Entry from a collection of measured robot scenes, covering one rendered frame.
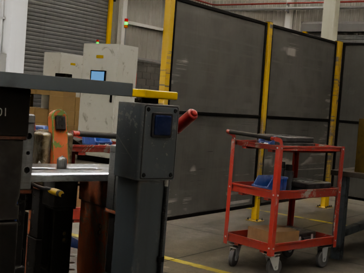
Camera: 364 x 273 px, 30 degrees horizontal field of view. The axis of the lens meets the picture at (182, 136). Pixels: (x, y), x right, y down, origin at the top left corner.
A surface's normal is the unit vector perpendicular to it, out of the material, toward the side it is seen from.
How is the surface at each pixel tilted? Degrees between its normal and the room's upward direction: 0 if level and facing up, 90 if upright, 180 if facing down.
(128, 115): 90
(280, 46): 90
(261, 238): 90
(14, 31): 90
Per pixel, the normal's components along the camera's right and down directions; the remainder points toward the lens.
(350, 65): -0.57, 0.01
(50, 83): 0.61, 0.09
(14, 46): 0.81, 0.09
